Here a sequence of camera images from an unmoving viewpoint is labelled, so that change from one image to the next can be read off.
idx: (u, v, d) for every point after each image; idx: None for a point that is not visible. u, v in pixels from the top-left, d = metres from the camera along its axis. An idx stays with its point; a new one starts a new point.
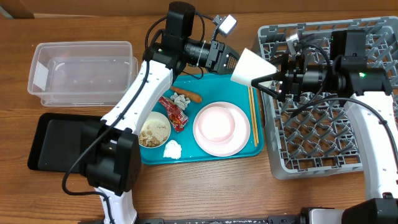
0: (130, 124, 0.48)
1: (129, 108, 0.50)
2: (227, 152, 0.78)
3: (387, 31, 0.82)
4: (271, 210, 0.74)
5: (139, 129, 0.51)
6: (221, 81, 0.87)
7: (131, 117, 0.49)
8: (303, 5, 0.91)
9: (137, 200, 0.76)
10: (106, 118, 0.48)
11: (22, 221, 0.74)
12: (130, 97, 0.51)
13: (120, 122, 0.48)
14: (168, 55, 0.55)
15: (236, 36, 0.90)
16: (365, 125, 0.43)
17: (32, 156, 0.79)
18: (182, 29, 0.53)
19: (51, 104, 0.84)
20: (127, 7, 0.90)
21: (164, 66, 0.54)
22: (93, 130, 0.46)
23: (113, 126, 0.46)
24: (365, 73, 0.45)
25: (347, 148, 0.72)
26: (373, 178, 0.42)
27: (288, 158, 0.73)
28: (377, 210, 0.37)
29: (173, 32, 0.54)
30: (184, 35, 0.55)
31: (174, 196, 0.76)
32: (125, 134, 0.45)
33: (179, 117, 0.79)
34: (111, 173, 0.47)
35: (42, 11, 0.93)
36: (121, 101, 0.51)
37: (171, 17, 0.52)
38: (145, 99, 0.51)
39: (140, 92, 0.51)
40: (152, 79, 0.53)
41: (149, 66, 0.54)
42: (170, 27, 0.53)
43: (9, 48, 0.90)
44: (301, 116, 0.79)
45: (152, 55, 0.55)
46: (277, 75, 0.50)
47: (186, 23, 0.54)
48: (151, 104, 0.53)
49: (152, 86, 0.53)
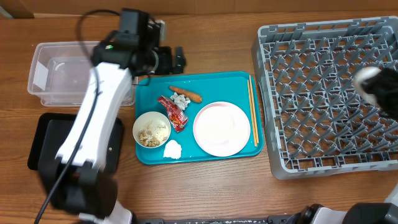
0: (89, 151, 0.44)
1: (84, 134, 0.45)
2: (227, 152, 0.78)
3: (387, 31, 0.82)
4: (270, 210, 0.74)
5: (104, 149, 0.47)
6: (220, 81, 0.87)
7: (89, 144, 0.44)
8: (303, 6, 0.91)
9: (136, 201, 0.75)
10: (62, 154, 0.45)
11: (22, 221, 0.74)
12: (84, 119, 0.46)
13: (78, 153, 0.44)
14: (120, 51, 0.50)
15: (235, 37, 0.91)
16: None
17: (33, 156, 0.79)
18: (138, 27, 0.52)
19: (51, 104, 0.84)
20: (127, 7, 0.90)
21: (116, 68, 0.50)
22: (51, 172, 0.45)
23: (71, 159, 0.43)
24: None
25: (347, 148, 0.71)
26: None
27: (288, 158, 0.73)
28: (387, 214, 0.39)
29: (129, 30, 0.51)
30: (140, 32, 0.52)
31: (171, 200, 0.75)
32: (87, 168, 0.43)
33: (179, 117, 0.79)
34: (83, 206, 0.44)
35: (41, 11, 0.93)
36: (74, 127, 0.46)
37: (127, 14, 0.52)
38: (101, 115, 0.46)
39: (95, 109, 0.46)
40: (105, 88, 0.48)
41: (98, 73, 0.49)
42: (124, 25, 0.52)
43: (9, 48, 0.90)
44: (301, 116, 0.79)
45: (102, 54, 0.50)
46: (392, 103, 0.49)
47: (142, 23, 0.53)
48: (111, 119, 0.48)
49: (105, 98, 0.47)
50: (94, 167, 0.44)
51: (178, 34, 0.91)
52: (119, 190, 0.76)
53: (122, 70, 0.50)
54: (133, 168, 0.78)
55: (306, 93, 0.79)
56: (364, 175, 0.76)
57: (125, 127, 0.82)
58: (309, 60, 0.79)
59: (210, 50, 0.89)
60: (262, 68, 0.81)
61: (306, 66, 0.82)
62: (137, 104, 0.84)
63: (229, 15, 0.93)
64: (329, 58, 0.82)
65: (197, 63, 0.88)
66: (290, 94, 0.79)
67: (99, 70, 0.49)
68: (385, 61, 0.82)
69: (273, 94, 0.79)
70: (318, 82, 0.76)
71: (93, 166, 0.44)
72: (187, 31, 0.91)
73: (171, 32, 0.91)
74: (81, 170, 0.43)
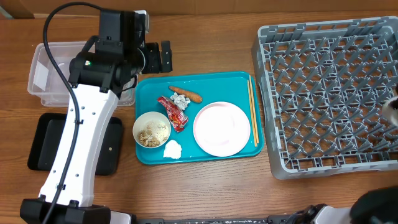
0: (73, 190, 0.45)
1: (68, 171, 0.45)
2: (226, 152, 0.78)
3: (387, 31, 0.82)
4: (270, 211, 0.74)
5: (91, 180, 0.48)
6: (220, 81, 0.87)
7: (73, 182, 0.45)
8: (303, 6, 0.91)
9: (136, 202, 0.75)
10: (45, 193, 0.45)
11: (22, 221, 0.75)
12: (65, 152, 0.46)
13: (62, 192, 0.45)
14: (103, 63, 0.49)
15: (235, 37, 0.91)
16: None
17: (33, 156, 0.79)
18: (120, 32, 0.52)
19: (51, 104, 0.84)
20: (127, 7, 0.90)
21: (99, 90, 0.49)
22: (35, 213, 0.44)
23: (54, 201, 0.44)
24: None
25: (347, 148, 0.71)
26: None
27: (288, 158, 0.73)
28: None
29: (111, 36, 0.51)
30: (122, 38, 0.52)
31: (170, 201, 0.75)
32: (72, 211, 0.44)
33: (179, 117, 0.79)
34: None
35: (41, 11, 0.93)
36: (56, 163, 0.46)
37: (108, 18, 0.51)
38: (82, 147, 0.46)
39: (76, 141, 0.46)
40: (86, 116, 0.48)
41: (76, 99, 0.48)
42: (106, 32, 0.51)
43: (9, 48, 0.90)
44: (301, 116, 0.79)
45: (81, 70, 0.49)
46: None
47: (126, 25, 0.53)
48: (95, 148, 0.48)
49: (86, 128, 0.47)
50: (79, 206, 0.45)
51: (178, 34, 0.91)
52: (119, 190, 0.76)
53: (104, 93, 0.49)
54: (133, 168, 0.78)
55: (306, 93, 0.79)
56: (364, 175, 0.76)
57: (125, 127, 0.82)
58: (309, 60, 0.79)
59: (210, 50, 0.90)
60: (262, 68, 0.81)
61: (306, 66, 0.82)
62: (137, 104, 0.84)
63: (230, 15, 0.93)
64: (329, 59, 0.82)
65: (197, 63, 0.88)
66: (291, 94, 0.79)
67: (79, 93, 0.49)
68: (385, 61, 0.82)
69: (273, 94, 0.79)
70: (318, 82, 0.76)
71: (79, 206, 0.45)
72: (187, 31, 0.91)
73: (171, 32, 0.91)
74: (67, 211, 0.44)
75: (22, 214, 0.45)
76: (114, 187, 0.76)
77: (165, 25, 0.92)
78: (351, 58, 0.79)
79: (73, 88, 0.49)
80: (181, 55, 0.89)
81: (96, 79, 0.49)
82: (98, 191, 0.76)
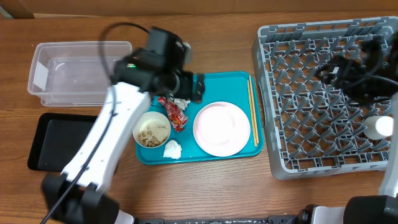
0: (95, 175, 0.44)
1: (94, 154, 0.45)
2: (227, 152, 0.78)
3: (387, 31, 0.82)
4: (271, 210, 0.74)
5: (111, 173, 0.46)
6: (220, 81, 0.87)
7: (97, 166, 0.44)
8: (303, 6, 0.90)
9: (137, 201, 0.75)
10: (68, 171, 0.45)
11: (22, 221, 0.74)
12: (96, 138, 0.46)
13: (84, 173, 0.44)
14: (142, 71, 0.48)
15: (235, 36, 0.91)
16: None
17: (33, 155, 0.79)
18: (164, 48, 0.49)
19: (52, 104, 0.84)
20: (127, 7, 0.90)
21: (136, 90, 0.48)
22: (55, 185, 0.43)
23: (76, 180, 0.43)
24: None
25: (347, 148, 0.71)
26: (388, 178, 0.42)
27: (288, 158, 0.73)
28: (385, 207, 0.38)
29: (155, 50, 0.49)
30: (166, 53, 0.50)
31: (173, 196, 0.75)
32: (89, 193, 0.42)
33: (180, 117, 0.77)
34: None
35: (41, 11, 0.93)
36: (85, 144, 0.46)
37: (155, 34, 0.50)
38: (113, 137, 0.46)
39: (107, 130, 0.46)
40: (122, 111, 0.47)
41: (116, 94, 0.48)
42: (150, 46, 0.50)
43: (9, 48, 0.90)
44: (301, 116, 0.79)
45: (122, 71, 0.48)
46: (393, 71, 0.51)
47: (171, 45, 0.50)
48: (123, 141, 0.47)
49: (120, 121, 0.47)
50: (97, 189, 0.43)
51: (178, 34, 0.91)
52: (119, 190, 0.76)
53: (141, 93, 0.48)
54: (133, 168, 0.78)
55: (306, 93, 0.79)
56: (364, 175, 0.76)
57: None
58: (309, 60, 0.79)
59: (209, 50, 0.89)
60: (262, 69, 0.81)
61: (305, 66, 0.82)
62: None
63: (229, 14, 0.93)
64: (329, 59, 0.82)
65: (196, 63, 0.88)
66: (291, 94, 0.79)
67: (119, 89, 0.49)
68: None
69: (273, 94, 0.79)
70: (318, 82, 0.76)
71: (97, 189, 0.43)
72: (187, 31, 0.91)
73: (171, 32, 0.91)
74: (84, 192, 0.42)
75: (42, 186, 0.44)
76: (114, 188, 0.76)
77: (165, 25, 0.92)
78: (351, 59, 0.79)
79: (115, 84, 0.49)
80: None
81: (134, 82, 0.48)
82: None
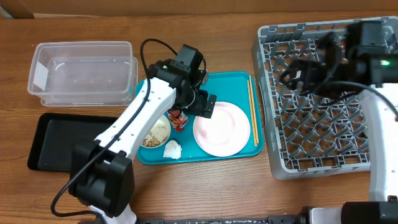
0: (125, 147, 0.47)
1: (126, 128, 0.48)
2: (227, 152, 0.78)
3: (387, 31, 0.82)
4: (271, 210, 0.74)
5: (135, 150, 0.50)
6: (220, 81, 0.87)
7: (127, 138, 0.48)
8: (304, 6, 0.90)
9: (137, 200, 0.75)
10: (101, 138, 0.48)
11: (22, 221, 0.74)
12: (129, 114, 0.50)
13: (115, 143, 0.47)
14: (173, 74, 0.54)
15: (235, 36, 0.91)
16: (379, 118, 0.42)
17: (33, 155, 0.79)
18: (192, 62, 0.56)
19: (51, 104, 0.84)
20: (127, 7, 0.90)
21: (168, 86, 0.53)
22: (86, 150, 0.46)
23: (107, 147, 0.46)
24: (390, 62, 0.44)
25: (347, 148, 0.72)
26: (379, 179, 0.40)
27: (288, 158, 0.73)
28: (380, 214, 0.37)
29: (183, 61, 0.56)
30: (193, 66, 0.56)
31: (174, 196, 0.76)
32: (118, 158, 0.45)
33: (180, 117, 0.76)
34: (101, 195, 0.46)
35: (41, 11, 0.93)
36: (119, 120, 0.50)
37: (186, 50, 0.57)
38: (144, 118, 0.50)
39: (139, 111, 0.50)
40: (153, 98, 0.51)
41: (150, 83, 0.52)
42: (181, 58, 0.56)
43: (9, 48, 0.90)
44: (301, 116, 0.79)
45: (156, 71, 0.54)
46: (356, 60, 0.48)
47: (197, 61, 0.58)
48: (149, 124, 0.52)
49: (152, 106, 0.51)
50: (126, 158, 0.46)
51: (178, 34, 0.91)
52: None
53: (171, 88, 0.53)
54: (133, 168, 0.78)
55: None
56: (364, 175, 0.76)
57: None
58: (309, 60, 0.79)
59: (209, 50, 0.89)
60: (262, 69, 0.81)
61: None
62: None
63: (229, 14, 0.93)
64: None
65: None
66: (290, 94, 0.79)
67: (153, 83, 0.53)
68: None
69: (273, 94, 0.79)
70: None
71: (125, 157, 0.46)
72: (187, 31, 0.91)
73: (171, 32, 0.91)
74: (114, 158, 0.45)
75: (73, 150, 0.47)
76: None
77: (165, 25, 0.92)
78: None
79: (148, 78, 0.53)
80: None
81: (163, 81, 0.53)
82: None
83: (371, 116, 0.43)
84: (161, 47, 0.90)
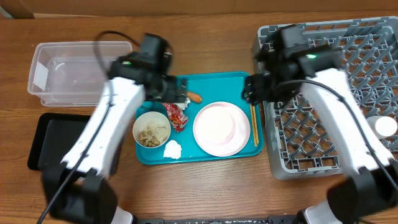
0: (96, 162, 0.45)
1: (93, 142, 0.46)
2: (227, 152, 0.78)
3: (387, 31, 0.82)
4: (271, 210, 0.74)
5: (109, 162, 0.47)
6: (220, 81, 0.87)
7: (96, 152, 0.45)
8: (303, 6, 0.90)
9: (137, 201, 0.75)
10: (68, 158, 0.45)
11: (22, 221, 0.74)
12: (95, 126, 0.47)
13: (84, 160, 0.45)
14: (137, 69, 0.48)
15: (235, 36, 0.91)
16: (324, 104, 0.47)
17: (33, 155, 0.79)
18: (157, 53, 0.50)
19: (51, 104, 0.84)
20: (127, 7, 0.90)
21: (132, 83, 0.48)
22: (55, 176, 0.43)
23: (76, 167, 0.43)
24: (315, 55, 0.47)
25: None
26: (346, 155, 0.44)
27: (288, 158, 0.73)
28: (356, 186, 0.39)
29: (147, 51, 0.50)
30: (158, 55, 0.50)
31: (173, 196, 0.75)
32: (90, 178, 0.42)
33: (179, 117, 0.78)
34: (83, 216, 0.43)
35: (42, 11, 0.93)
36: (84, 134, 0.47)
37: (148, 38, 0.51)
38: (110, 126, 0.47)
39: (105, 120, 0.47)
40: (118, 101, 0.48)
41: (112, 86, 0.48)
42: (143, 48, 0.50)
43: (9, 48, 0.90)
44: (301, 116, 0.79)
45: (117, 69, 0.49)
46: (288, 58, 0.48)
47: (162, 48, 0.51)
48: (120, 130, 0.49)
49: (118, 110, 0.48)
50: (99, 174, 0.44)
51: (178, 34, 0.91)
52: (120, 190, 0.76)
53: (137, 85, 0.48)
54: (132, 168, 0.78)
55: None
56: None
57: None
58: None
59: (209, 50, 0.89)
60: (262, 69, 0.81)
61: None
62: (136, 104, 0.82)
63: (229, 15, 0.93)
64: None
65: (196, 63, 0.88)
66: None
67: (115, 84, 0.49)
68: (385, 61, 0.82)
69: None
70: None
71: (97, 173, 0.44)
72: (187, 31, 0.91)
73: (171, 32, 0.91)
74: (84, 179, 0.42)
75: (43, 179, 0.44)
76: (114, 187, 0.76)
77: (165, 25, 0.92)
78: (351, 59, 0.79)
79: (111, 80, 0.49)
80: (181, 55, 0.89)
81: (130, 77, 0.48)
82: None
83: (320, 104, 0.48)
84: None
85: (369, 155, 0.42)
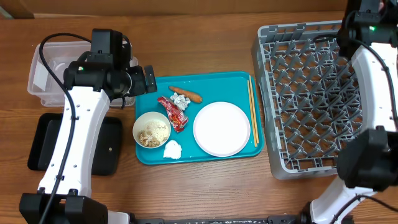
0: (73, 182, 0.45)
1: (66, 162, 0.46)
2: (227, 152, 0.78)
3: None
4: (271, 211, 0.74)
5: (87, 177, 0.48)
6: (220, 81, 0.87)
7: (71, 173, 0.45)
8: (303, 6, 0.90)
9: (136, 203, 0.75)
10: (44, 185, 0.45)
11: (23, 221, 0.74)
12: (63, 145, 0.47)
13: (61, 184, 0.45)
14: (92, 73, 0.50)
15: (235, 36, 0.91)
16: (368, 70, 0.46)
17: (32, 155, 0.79)
18: (111, 47, 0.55)
19: (52, 104, 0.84)
20: (127, 8, 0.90)
21: (92, 90, 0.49)
22: (33, 207, 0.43)
23: (54, 192, 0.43)
24: (374, 27, 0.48)
25: None
26: (369, 114, 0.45)
27: (288, 158, 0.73)
28: (369, 137, 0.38)
29: (101, 50, 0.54)
30: (112, 50, 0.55)
31: (174, 196, 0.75)
32: (71, 200, 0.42)
33: (179, 117, 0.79)
34: None
35: (41, 12, 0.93)
36: (54, 156, 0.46)
37: (99, 35, 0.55)
38: (79, 141, 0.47)
39: (73, 135, 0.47)
40: (82, 112, 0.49)
41: (71, 97, 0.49)
42: (97, 46, 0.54)
43: (8, 48, 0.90)
44: (301, 116, 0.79)
45: (73, 77, 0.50)
46: (352, 23, 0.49)
47: (114, 43, 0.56)
48: (91, 142, 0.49)
49: (83, 122, 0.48)
50: (79, 195, 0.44)
51: (178, 34, 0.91)
52: (119, 191, 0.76)
53: (97, 91, 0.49)
54: (133, 168, 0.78)
55: (306, 93, 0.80)
56: None
57: (124, 127, 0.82)
58: (309, 60, 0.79)
59: (209, 50, 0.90)
60: (262, 69, 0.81)
61: (306, 66, 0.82)
62: (137, 104, 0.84)
63: (229, 14, 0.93)
64: (329, 58, 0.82)
65: (196, 63, 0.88)
66: (291, 94, 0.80)
67: (74, 94, 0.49)
68: None
69: (273, 94, 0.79)
70: (318, 82, 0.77)
71: (78, 194, 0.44)
72: (187, 31, 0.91)
73: (171, 32, 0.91)
74: (66, 201, 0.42)
75: (21, 211, 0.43)
76: (114, 188, 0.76)
77: (165, 25, 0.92)
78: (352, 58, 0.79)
79: (68, 91, 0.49)
80: (181, 55, 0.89)
81: (88, 81, 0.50)
82: (98, 191, 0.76)
83: (362, 68, 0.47)
84: (161, 46, 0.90)
85: (390, 121, 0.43)
